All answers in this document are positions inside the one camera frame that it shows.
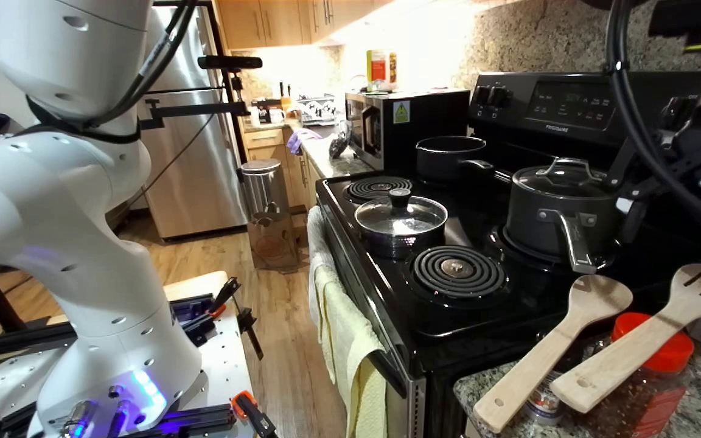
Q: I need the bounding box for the slotted wooden spatula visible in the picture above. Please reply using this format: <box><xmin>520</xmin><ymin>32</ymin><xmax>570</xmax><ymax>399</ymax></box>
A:
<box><xmin>547</xmin><ymin>262</ymin><xmax>701</xmax><ymax>417</ymax></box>

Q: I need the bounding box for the black electric stove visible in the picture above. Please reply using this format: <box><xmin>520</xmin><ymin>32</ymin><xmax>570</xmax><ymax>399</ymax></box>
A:
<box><xmin>315</xmin><ymin>69</ymin><xmax>701</xmax><ymax>438</ymax></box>

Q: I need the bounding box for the dark pot with glass lid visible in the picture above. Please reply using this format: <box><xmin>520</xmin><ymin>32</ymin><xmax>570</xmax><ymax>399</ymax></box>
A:
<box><xmin>502</xmin><ymin>156</ymin><xmax>630</xmax><ymax>276</ymax></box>

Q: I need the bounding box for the red lid plastic jar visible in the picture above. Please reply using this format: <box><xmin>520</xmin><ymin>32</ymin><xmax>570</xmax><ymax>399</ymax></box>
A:
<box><xmin>585</xmin><ymin>312</ymin><xmax>698</xmax><ymax>438</ymax></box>

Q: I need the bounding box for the black saucepan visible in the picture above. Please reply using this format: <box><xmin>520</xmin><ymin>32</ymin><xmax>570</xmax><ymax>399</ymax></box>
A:
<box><xmin>412</xmin><ymin>134</ymin><xmax>500</xmax><ymax>185</ymax></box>

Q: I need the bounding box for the black microwave oven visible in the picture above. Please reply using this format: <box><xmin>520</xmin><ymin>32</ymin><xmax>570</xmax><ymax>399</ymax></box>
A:
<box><xmin>360</xmin><ymin>88</ymin><xmax>473</xmax><ymax>175</ymax></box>

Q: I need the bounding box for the solid wooden spoon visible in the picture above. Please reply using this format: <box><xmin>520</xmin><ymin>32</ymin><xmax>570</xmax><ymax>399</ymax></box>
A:
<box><xmin>473</xmin><ymin>273</ymin><xmax>638</xmax><ymax>438</ymax></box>

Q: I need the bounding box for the small spice bottle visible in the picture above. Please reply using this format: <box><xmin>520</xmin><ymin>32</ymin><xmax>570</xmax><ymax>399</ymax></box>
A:
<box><xmin>528</xmin><ymin>387</ymin><xmax>565</xmax><ymax>426</ymax></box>

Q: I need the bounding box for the silver pan lid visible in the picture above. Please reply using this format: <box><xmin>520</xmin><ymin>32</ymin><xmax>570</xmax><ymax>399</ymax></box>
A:
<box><xmin>352</xmin><ymin>185</ymin><xmax>452</xmax><ymax>259</ymax></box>

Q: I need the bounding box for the orange bottle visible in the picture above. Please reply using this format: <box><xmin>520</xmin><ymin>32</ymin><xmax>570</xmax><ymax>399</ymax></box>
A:
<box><xmin>367</xmin><ymin>49</ymin><xmax>389</xmax><ymax>84</ymax></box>

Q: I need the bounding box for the dish rack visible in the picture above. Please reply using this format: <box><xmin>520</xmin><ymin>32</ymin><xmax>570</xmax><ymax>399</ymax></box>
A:
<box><xmin>298</xmin><ymin>93</ymin><xmax>346</xmax><ymax>129</ymax></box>

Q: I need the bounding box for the pale yellow hanging towel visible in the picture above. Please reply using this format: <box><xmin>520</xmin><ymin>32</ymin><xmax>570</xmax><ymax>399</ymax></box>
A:
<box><xmin>307</xmin><ymin>203</ymin><xmax>393</xmax><ymax>438</ymax></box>

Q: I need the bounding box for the wooden base cabinet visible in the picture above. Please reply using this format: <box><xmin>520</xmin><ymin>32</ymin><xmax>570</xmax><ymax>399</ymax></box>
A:
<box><xmin>240</xmin><ymin>119</ymin><xmax>323</xmax><ymax>213</ymax></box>

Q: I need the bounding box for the brown wooden box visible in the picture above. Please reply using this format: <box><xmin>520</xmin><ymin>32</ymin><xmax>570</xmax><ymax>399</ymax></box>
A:
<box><xmin>245</xmin><ymin>211</ymin><xmax>301</xmax><ymax>273</ymax></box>

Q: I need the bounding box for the steel cylinder bin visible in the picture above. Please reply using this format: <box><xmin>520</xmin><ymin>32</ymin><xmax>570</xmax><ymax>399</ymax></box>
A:
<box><xmin>239</xmin><ymin>158</ymin><xmax>285</xmax><ymax>223</ymax></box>

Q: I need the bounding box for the stainless steel refrigerator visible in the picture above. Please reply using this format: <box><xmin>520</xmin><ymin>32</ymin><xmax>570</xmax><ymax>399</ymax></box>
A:
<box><xmin>133</xmin><ymin>1</ymin><xmax>248</xmax><ymax>240</ymax></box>

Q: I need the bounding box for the white robot mounting table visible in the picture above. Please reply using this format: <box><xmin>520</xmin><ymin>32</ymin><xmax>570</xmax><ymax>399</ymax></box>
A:
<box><xmin>0</xmin><ymin>269</ymin><xmax>259</xmax><ymax>438</ymax></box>

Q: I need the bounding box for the blue tool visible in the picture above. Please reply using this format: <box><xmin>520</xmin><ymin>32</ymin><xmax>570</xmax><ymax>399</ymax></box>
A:
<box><xmin>169</xmin><ymin>293</ymin><xmax>217</xmax><ymax>336</ymax></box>

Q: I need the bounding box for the black tripod stand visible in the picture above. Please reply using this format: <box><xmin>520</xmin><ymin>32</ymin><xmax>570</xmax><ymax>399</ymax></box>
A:
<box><xmin>0</xmin><ymin>262</ymin><xmax>77</xmax><ymax>360</ymax></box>

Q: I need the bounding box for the wooden wall cabinet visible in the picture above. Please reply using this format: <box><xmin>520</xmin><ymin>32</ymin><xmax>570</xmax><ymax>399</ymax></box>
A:
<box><xmin>211</xmin><ymin>0</ymin><xmax>394</xmax><ymax>50</ymax></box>

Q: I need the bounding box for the black camera stand pole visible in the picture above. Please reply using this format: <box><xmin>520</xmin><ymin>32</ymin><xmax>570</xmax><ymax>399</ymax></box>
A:
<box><xmin>201</xmin><ymin>0</ymin><xmax>248</xmax><ymax>166</ymax></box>

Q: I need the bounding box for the black bar camera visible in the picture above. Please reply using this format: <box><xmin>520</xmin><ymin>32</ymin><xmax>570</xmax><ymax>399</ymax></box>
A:
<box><xmin>195</xmin><ymin>52</ymin><xmax>265</xmax><ymax>72</ymax></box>

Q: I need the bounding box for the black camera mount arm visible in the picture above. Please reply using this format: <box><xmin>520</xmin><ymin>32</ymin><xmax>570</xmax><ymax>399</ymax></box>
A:
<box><xmin>138</xmin><ymin>94</ymin><xmax>255</xmax><ymax>135</ymax></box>

